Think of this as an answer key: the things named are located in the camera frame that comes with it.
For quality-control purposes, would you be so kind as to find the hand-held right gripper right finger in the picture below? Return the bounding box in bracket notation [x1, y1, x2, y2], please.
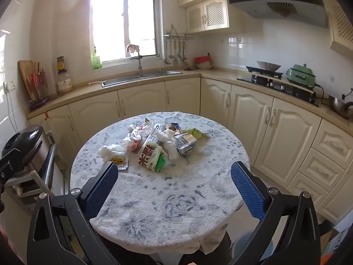
[230, 161, 322, 265]

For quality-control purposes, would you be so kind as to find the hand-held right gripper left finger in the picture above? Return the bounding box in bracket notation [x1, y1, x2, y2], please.
[27, 161, 119, 265]

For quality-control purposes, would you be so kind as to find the silver blue snack packet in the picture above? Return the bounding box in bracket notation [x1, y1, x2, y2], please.
[175, 133, 198, 154]

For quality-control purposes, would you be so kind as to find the stainless steel sink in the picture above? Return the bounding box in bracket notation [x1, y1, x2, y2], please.
[101, 70, 183, 87]

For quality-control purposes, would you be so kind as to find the grey round bin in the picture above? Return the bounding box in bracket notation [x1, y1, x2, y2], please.
[230, 230, 265, 265]

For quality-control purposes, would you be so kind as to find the beige kitchen countertop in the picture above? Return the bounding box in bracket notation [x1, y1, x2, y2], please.
[25, 68, 353, 127]

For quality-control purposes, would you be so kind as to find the steel kitchen faucet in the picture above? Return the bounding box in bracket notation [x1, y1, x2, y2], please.
[131, 54, 144, 78]

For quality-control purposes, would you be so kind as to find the light green wrapper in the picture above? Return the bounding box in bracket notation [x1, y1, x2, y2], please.
[182, 128, 208, 141]

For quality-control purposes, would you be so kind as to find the purple board stand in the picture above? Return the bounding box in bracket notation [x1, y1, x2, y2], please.
[28, 95, 53, 111]

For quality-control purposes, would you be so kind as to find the wooden cutting board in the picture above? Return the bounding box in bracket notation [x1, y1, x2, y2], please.
[18, 60, 38, 101]

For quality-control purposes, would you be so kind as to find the metal utensil rail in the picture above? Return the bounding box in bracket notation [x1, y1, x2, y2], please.
[163, 25, 195, 41]

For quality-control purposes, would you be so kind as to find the printed cardboard box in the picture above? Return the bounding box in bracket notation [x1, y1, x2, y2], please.
[320, 221, 348, 265]

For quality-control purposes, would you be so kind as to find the green electric cooking pot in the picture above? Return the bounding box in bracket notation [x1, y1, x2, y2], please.
[286, 64, 317, 87]

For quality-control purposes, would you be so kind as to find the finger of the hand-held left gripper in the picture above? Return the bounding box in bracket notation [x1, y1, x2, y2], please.
[0, 148, 25, 184]

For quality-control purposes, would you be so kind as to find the white tissue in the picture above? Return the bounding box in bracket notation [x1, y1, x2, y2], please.
[98, 144, 126, 162]

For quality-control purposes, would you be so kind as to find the white power cable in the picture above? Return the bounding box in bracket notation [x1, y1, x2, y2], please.
[4, 90, 17, 129]

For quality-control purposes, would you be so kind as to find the glass grain jar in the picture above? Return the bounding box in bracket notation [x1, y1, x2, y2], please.
[56, 72, 73, 96]

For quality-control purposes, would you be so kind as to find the row of hanging steel utensils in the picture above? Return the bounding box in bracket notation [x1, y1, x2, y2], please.
[164, 39, 191, 64]

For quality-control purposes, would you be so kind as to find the black gas stove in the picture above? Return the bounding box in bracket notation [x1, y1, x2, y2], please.
[237, 66, 322, 108]

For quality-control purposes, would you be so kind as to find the stainless steel pot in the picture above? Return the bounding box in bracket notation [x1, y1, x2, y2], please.
[328, 88, 353, 120]

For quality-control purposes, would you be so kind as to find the kitchen window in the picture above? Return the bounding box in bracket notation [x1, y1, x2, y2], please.
[90, 0, 162, 64]

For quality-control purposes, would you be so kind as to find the yellow label snack packet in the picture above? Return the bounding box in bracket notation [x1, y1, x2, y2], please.
[110, 156, 130, 171]

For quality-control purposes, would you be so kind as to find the red kitchen tool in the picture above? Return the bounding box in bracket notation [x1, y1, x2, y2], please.
[30, 72, 47, 89]

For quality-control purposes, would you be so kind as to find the steel wok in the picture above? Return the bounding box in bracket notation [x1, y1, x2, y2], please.
[256, 61, 282, 72]

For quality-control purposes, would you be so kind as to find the clear red print plastic bag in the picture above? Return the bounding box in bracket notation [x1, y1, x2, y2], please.
[123, 120, 155, 155]

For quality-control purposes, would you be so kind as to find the green white snack bag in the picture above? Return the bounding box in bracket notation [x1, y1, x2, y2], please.
[137, 141, 168, 173]

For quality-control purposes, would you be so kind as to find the green dish soap bottle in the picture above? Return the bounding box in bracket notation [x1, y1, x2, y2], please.
[91, 46, 102, 70]

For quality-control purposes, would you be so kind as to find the steel black-lidded appliance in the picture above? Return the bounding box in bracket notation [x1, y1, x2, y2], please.
[1, 125, 51, 176]

